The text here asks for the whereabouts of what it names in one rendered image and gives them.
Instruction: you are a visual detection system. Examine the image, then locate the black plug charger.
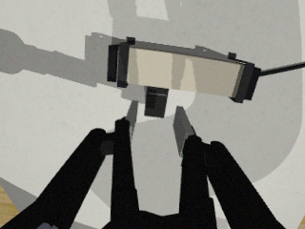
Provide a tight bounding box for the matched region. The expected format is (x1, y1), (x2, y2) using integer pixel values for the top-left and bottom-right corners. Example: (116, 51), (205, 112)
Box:
(144, 86), (169, 118)

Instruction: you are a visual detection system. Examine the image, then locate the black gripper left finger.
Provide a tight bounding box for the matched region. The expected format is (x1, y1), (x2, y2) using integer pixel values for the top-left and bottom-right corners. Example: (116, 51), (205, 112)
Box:
(0, 100), (142, 229)

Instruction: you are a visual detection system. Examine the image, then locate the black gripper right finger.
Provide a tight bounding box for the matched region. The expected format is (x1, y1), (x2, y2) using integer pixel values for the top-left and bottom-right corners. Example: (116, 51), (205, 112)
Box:
(173, 106), (286, 229)

